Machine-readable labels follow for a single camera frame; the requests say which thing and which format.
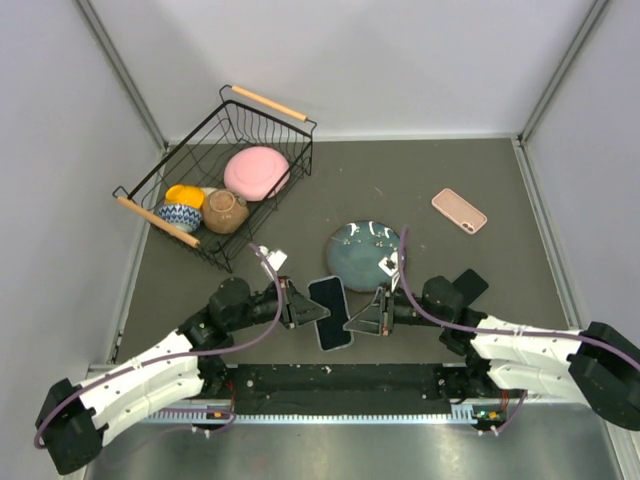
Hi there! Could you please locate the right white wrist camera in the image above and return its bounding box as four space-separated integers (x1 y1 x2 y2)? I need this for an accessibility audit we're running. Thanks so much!
378 251 399 278

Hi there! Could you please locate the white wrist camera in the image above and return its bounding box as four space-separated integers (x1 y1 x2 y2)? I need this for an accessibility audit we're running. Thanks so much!
378 251 399 278
258 245 288 272

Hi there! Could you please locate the black wire basket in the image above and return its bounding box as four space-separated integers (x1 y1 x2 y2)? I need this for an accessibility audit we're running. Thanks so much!
112 85 317 272

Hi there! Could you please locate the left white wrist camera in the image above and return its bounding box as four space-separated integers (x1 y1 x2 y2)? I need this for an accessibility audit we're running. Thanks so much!
258 245 288 272

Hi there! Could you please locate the black phone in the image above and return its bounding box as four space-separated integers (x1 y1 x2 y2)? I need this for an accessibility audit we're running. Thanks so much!
453 269 489 306

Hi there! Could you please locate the brown ceramic bowl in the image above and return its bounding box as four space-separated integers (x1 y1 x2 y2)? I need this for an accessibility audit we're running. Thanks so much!
202 189 249 235

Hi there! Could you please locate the clear phone case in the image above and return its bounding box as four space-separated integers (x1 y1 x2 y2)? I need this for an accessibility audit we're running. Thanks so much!
306 275 354 354

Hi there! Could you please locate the blue ceramic plate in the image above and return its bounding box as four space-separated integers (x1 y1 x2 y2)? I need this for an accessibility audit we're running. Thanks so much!
326 220 400 293

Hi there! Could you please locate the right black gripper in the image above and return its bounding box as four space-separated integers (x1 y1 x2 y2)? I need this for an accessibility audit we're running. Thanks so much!
345 282 448 337

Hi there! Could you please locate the pink plate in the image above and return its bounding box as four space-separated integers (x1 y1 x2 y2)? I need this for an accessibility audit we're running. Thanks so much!
223 146 290 202

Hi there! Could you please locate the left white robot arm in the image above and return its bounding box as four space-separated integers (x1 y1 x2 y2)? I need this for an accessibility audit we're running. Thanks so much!
34 277 330 476

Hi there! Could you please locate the pink phone case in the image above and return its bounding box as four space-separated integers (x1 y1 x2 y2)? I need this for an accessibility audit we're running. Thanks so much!
431 188 488 235

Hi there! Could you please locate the blue phone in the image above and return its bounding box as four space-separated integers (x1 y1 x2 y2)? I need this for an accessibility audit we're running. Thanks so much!
306 275 354 354

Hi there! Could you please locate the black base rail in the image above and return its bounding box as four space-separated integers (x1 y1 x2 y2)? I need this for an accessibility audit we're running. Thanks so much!
229 364 477 416

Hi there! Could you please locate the blue patterned bowl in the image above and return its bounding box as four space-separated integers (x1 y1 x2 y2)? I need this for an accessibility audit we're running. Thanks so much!
157 204 202 233

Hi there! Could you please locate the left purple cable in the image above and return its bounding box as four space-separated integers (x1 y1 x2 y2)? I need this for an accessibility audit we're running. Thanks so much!
32 243 284 449

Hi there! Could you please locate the yellow bowl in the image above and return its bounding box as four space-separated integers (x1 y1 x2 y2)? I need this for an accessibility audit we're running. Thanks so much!
164 184 206 209

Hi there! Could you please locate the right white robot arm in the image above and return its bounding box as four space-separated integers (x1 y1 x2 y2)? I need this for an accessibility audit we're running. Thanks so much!
344 276 639 431

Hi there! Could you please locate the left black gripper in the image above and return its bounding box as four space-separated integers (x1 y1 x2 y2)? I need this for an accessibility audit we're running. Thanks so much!
229 275 330 331

